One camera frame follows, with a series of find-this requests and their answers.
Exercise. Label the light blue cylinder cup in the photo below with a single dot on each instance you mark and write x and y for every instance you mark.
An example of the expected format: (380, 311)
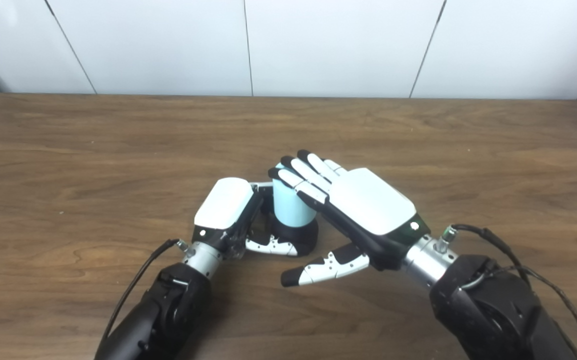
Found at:
(288, 205)

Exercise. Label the black and white right hand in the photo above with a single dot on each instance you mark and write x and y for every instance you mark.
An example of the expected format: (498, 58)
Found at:
(373, 205)

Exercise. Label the black and white left hand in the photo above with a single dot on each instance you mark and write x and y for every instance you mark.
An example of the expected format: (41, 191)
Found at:
(223, 205)

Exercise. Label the black funnel-shaped nozzle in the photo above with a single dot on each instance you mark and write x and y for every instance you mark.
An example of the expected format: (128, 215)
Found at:
(298, 237)

